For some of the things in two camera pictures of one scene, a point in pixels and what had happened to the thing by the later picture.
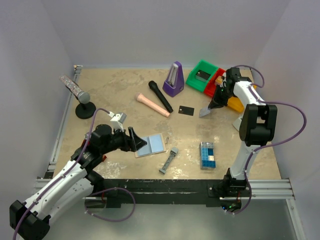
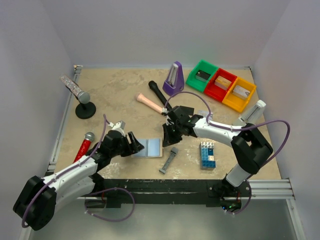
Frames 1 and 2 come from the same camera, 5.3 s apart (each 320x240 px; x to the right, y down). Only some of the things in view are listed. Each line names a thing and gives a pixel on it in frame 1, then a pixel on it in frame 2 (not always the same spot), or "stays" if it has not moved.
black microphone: [153, 84] stays
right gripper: [221, 97] → [173, 125]
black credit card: [186, 110] stays
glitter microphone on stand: [83, 97] stays
